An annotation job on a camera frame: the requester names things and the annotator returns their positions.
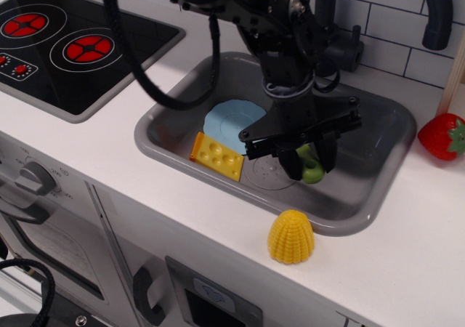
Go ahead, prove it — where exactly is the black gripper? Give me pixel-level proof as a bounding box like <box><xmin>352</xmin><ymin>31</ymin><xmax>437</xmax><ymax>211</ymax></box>
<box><xmin>238</xmin><ymin>92</ymin><xmax>361</xmax><ymax>180</ymax></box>

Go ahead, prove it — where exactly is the grey spatula green handle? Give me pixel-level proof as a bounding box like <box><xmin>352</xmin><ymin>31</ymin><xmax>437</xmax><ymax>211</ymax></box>
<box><xmin>296</xmin><ymin>145</ymin><xmax>326</xmax><ymax>184</ymax></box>

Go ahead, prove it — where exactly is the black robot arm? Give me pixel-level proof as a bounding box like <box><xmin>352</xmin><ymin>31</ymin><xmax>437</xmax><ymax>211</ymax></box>
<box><xmin>170</xmin><ymin>0</ymin><xmax>361</xmax><ymax>180</ymax></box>

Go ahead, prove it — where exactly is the grey toy sink basin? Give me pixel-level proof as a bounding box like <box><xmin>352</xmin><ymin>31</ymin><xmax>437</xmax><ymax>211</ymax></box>
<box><xmin>134</xmin><ymin>52</ymin><xmax>416</xmax><ymax>236</ymax></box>

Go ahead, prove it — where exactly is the light blue plate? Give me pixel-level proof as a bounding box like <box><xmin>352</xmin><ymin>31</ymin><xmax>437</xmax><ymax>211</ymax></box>
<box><xmin>203</xmin><ymin>100</ymin><xmax>266</xmax><ymax>155</ymax></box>

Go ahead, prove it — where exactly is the yellow toy corn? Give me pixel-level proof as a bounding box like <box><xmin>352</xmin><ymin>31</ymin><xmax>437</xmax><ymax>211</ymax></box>
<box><xmin>267</xmin><ymin>209</ymin><xmax>315</xmax><ymax>265</ymax></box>

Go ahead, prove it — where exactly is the yellow toy cheese wedge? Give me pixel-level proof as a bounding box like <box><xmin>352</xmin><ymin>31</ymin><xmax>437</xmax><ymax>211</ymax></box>
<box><xmin>189</xmin><ymin>132</ymin><xmax>244</xmax><ymax>182</ymax></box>

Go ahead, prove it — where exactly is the dark grey toy faucet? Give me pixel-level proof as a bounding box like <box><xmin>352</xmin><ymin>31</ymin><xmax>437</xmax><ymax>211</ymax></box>
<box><xmin>315</xmin><ymin>0</ymin><xmax>453</xmax><ymax>72</ymax></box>

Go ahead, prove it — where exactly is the red toy strawberry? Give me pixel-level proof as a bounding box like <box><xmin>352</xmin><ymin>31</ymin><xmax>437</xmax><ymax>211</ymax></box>
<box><xmin>417</xmin><ymin>113</ymin><xmax>464</xmax><ymax>161</ymax></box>

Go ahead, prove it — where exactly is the grey dishwasher panel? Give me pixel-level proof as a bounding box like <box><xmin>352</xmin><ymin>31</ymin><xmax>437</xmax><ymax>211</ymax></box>
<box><xmin>165</xmin><ymin>257</ymin><xmax>263</xmax><ymax>327</ymax></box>

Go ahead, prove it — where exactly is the black toy stovetop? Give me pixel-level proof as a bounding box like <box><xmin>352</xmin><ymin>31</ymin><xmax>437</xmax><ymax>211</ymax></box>
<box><xmin>0</xmin><ymin>0</ymin><xmax>186</xmax><ymax>124</ymax></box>

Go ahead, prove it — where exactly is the grey oven knob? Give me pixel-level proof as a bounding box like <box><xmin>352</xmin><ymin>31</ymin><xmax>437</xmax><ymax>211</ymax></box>
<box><xmin>15</xmin><ymin>161</ymin><xmax>57</xmax><ymax>195</ymax></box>

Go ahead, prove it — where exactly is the black braided cable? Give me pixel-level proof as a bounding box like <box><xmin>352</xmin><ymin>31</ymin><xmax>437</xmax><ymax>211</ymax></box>
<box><xmin>0</xmin><ymin>257</ymin><xmax>56</xmax><ymax>327</ymax></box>
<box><xmin>98</xmin><ymin>0</ymin><xmax>222</xmax><ymax>110</ymax></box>

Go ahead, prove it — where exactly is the wooden shelf post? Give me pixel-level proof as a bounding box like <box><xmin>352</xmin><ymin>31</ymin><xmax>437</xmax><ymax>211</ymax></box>
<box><xmin>436</xmin><ymin>33</ymin><xmax>465</xmax><ymax>118</ymax></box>

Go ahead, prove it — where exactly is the dark grey cabinet handle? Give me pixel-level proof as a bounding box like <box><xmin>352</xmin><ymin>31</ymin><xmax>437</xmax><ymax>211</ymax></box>
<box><xmin>132</xmin><ymin>267</ymin><xmax>166</xmax><ymax>326</ymax></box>

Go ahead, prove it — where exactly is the black lower braided cable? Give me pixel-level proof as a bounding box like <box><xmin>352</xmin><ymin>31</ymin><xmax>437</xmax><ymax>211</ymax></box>
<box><xmin>0</xmin><ymin>257</ymin><xmax>56</xmax><ymax>327</ymax></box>

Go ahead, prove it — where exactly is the grey oven door handle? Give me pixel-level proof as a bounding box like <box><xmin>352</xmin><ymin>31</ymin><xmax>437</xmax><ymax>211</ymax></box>
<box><xmin>1</xmin><ymin>183</ymin><xmax>50</xmax><ymax>225</ymax></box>

